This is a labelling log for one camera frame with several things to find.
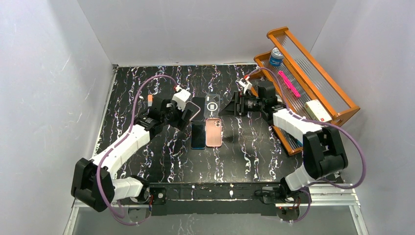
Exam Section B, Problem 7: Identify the green phone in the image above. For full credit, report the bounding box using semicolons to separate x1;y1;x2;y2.
191;121;206;149

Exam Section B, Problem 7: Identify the pink phone case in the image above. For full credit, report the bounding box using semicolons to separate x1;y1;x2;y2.
206;118;222;147

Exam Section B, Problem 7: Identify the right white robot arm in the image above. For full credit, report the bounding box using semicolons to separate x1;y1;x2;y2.
219;78;348;199

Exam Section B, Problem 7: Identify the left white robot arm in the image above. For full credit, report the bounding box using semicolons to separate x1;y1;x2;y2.
70;93;197;212

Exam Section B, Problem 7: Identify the orange white marker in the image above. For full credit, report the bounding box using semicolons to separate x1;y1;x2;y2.
147;94;153;108

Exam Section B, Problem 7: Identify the pink flat tool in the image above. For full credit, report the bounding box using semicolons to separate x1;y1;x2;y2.
277;70;301;98

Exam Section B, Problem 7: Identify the blue round jar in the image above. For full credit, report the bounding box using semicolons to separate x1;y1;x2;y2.
269;47;284;67

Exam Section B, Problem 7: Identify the orange wooden shelf rack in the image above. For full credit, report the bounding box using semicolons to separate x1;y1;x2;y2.
243;26;361;156

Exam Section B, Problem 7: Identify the white cardboard box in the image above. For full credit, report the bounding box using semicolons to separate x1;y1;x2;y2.
304;99;332;122

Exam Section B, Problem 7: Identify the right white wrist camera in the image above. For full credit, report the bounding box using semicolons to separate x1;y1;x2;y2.
237;75;252;95

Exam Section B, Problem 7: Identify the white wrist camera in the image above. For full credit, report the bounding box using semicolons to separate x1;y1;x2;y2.
237;75;252;95
172;86;191;111

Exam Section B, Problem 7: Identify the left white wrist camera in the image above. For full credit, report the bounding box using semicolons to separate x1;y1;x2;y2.
172;86;191;111

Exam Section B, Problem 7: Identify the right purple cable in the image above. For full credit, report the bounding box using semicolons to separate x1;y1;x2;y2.
243;67;368;224

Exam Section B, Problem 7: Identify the purple cable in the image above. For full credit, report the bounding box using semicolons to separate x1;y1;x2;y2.
243;67;368;224
95;74;182;226

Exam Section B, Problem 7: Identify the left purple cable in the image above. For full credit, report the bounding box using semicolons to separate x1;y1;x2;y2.
95;74;182;226

